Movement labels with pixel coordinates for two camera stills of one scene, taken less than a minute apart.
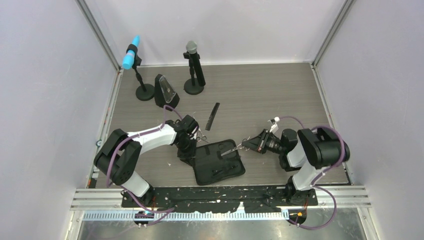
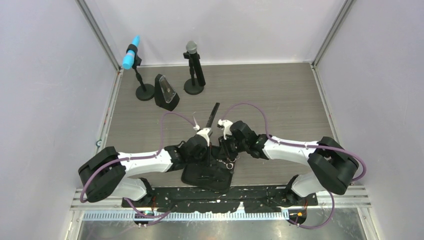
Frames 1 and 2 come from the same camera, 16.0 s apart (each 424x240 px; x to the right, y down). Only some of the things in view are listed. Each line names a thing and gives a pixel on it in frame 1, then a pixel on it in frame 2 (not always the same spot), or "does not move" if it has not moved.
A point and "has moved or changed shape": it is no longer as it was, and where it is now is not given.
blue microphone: x=129 y=57 does not move
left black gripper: x=189 y=157 → x=208 y=157
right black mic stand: x=191 y=86 does not move
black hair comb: x=212 y=118 does not move
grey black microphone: x=191 y=47 does not move
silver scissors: x=238 y=147 has moved or changed shape
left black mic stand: x=146 y=91 does not move
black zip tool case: x=210 y=166 has moved or changed shape
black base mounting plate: x=219 y=199 does not move
